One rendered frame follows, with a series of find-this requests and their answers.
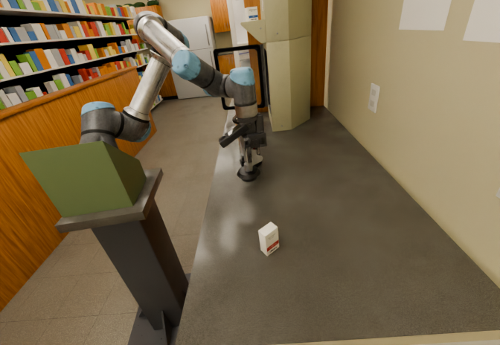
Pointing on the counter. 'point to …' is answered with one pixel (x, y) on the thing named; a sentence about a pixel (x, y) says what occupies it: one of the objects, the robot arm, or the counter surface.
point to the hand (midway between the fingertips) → (248, 166)
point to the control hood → (257, 29)
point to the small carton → (251, 13)
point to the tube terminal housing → (287, 44)
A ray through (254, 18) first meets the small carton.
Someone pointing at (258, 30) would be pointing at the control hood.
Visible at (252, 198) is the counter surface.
